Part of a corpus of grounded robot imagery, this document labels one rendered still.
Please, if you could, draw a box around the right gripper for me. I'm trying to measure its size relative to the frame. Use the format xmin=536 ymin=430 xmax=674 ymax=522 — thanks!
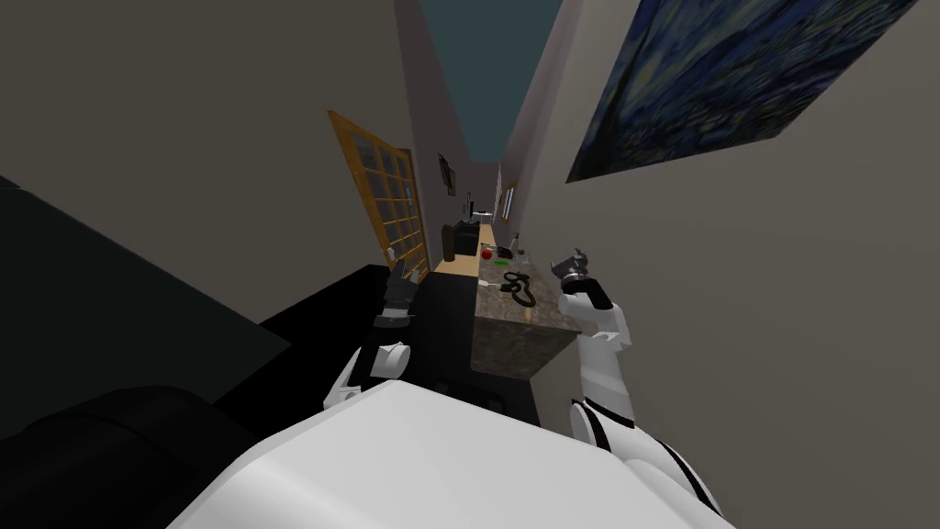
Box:
xmin=550 ymin=248 xmax=593 ymax=289

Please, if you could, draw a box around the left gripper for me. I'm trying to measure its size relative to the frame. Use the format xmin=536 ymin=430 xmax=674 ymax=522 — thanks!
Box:
xmin=381 ymin=265 xmax=419 ymax=313

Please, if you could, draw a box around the black box appliance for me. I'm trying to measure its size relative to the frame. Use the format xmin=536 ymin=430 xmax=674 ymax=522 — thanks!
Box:
xmin=453 ymin=219 xmax=482 ymax=258

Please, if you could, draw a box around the grey stone counter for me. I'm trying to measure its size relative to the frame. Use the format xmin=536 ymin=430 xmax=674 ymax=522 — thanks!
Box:
xmin=469 ymin=249 xmax=583 ymax=382

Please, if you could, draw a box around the wooden glass-pane door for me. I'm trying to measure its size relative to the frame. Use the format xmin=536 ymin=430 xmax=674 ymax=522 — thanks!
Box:
xmin=326 ymin=109 xmax=431 ymax=284

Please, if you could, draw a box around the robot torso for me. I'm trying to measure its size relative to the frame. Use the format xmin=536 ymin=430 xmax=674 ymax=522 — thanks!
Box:
xmin=167 ymin=378 xmax=742 ymax=529

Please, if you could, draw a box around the black sofa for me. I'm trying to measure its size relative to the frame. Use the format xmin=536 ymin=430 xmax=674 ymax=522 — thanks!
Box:
xmin=0 ymin=174 xmax=295 ymax=529

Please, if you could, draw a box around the black curved cable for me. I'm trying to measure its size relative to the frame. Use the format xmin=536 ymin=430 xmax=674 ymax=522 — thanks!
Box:
xmin=500 ymin=271 xmax=537 ymax=309

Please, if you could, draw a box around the blue swirl wall painting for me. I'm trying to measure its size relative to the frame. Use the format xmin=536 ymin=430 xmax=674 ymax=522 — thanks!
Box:
xmin=565 ymin=0 xmax=921 ymax=185

